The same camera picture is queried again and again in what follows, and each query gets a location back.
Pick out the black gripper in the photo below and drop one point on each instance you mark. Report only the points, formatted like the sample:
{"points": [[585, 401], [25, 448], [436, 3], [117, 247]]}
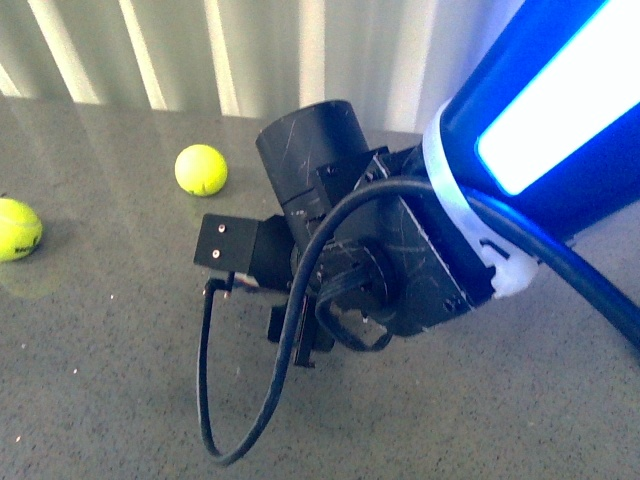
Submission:
{"points": [[390, 263]]}

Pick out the tennis ball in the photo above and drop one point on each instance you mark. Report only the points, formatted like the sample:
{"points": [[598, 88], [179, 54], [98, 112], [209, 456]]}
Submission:
{"points": [[21, 229], [201, 170]]}

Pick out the far left tennis ball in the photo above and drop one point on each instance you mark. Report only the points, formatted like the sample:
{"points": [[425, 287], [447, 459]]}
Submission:
{"points": [[21, 229]]}

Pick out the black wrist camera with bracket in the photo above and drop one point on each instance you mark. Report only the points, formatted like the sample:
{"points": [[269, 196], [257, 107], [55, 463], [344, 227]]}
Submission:
{"points": [[260, 249]]}

